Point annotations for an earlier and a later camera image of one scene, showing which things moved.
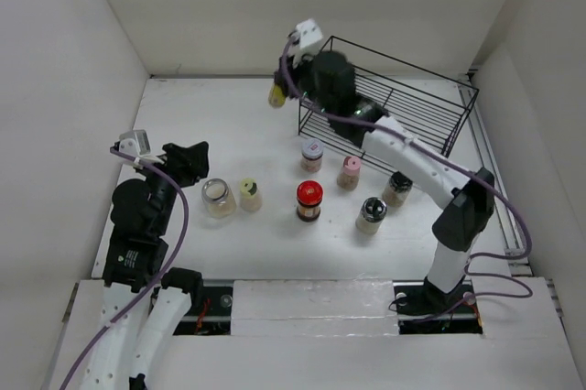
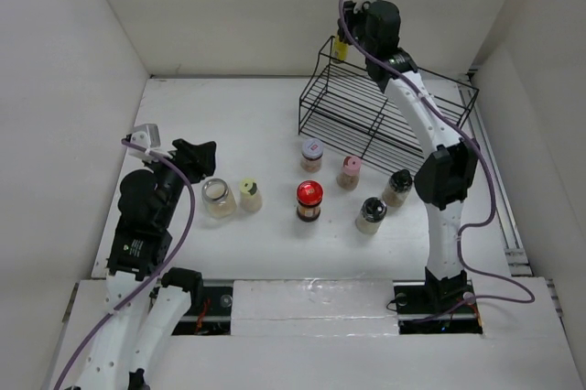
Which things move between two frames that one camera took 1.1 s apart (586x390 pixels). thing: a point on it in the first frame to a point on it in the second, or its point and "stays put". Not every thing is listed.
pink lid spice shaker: x=349 y=178 stays put
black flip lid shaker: x=396 y=189 stays put
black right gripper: x=303 y=66 to x=350 y=16
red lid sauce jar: x=309 y=197 stays put
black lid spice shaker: x=373 y=211 stays put
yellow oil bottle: x=276 y=96 to x=341 y=49
